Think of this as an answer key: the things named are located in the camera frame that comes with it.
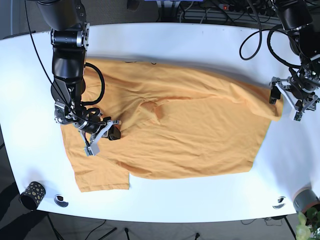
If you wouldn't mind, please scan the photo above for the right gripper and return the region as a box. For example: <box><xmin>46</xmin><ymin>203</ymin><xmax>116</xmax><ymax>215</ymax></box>
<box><xmin>75</xmin><ymin>117</ymin><xmax>122</xmax><ymax>157</ymax></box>

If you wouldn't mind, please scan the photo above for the left silver table grommet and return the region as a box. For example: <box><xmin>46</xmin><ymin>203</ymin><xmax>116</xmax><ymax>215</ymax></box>
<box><xmin>54</xmin><ymin>194</ymin><xmax>69</xmax><ymax>208</ymax></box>

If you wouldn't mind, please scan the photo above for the black dotted cup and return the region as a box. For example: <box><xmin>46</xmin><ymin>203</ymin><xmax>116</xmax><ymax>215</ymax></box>
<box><xmin>19</xmin><ymin>181</ymin><xmax>46</xmax><ymax>211</ymax></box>

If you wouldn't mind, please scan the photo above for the green potted plant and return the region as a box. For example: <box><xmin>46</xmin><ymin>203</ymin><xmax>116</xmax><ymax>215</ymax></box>
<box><xmin>295</xmin><ymin>206</ymin><xmax>320</xmax><ymax>240</ymax></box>

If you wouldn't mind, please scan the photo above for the grey plant pot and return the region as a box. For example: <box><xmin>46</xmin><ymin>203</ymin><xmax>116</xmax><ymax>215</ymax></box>
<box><xmin>292</xmin><ymin>187</ymin><xmax>320</xmax><ymax>214</ymax></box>

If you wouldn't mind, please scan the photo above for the right silver table grommet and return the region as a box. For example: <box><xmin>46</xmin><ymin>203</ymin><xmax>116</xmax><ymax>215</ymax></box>
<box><xmin>272</xmin><ymin>196</ymin><xmax>288</xmax><ymax>210</ymax></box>

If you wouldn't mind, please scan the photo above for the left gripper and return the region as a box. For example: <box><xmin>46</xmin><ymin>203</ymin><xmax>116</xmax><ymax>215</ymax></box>
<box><xmin>269</xmin><ymin>76</ymin><xmax>320</xmax><ymax>122</ymax></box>

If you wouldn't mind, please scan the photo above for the silver table grommet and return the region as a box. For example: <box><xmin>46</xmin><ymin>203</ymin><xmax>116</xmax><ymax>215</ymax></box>
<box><xmin>54</xmin><ymin>194</ymin><xmax>69</xmax><ymax>208</ymax></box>
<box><xmin>272</xmin><ymin>196</ymin><xmax>288</xmax><ymax>210</ymax></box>

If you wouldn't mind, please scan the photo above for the orange yellow T-shirt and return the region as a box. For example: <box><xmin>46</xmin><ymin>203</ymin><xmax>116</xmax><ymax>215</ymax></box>
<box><xmin>61</xmin><ymin>58</ymin><xmax>284</xmax><ymax>192</ymax></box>

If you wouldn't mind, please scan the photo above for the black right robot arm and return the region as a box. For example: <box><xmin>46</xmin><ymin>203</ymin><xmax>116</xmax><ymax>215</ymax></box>
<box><xmin>36</xmin><ymin>0</ymin><xmax>121</xmax><ymax>156</ymax></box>

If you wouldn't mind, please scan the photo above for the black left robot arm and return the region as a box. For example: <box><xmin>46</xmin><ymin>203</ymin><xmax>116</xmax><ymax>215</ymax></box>
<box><xmin>266</xmin><ymin>0</ymin><xmax>320</xmax><ymax>121</ymax></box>

